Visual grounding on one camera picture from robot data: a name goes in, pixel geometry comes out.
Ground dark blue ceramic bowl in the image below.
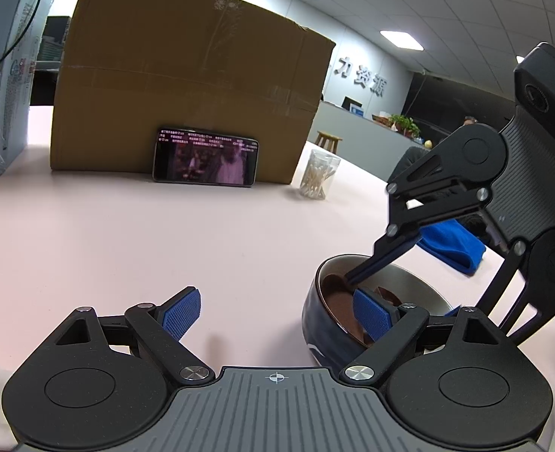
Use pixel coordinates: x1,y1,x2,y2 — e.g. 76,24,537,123
301,254,454,369

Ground wall lettering sign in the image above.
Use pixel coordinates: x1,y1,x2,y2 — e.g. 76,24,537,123
331,55,389,99

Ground reception counter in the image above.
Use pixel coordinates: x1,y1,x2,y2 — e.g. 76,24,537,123
311,100,403,180

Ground light blue printed carton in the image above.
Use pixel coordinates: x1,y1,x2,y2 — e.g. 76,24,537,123
0,0,55,180

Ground green potted plant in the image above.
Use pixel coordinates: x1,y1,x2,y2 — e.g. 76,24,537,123
389,114,422,138

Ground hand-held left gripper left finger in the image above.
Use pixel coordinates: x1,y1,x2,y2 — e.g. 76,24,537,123
33,286,215,384

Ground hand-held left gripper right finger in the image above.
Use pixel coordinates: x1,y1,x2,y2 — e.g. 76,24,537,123
343,289,523,380

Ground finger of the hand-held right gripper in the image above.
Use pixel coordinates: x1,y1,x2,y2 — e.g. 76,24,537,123
345,137,491,286
447,241,555,344

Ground black smartphone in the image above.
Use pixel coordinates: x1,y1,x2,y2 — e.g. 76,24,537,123
152,127,259,187

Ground large cardboard box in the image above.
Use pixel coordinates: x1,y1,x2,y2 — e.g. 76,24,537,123
49,0,337,185

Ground wooden stool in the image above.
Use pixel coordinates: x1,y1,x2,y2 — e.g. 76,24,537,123
315,130,343,154

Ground rectangular ceiling light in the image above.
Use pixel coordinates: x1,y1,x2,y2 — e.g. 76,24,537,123
380,30,424,51

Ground blue cloth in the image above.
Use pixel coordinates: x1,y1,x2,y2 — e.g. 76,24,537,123
418,223,488,276

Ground clear cotton swab jar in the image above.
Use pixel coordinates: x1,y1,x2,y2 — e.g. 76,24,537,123
299,148,342,201

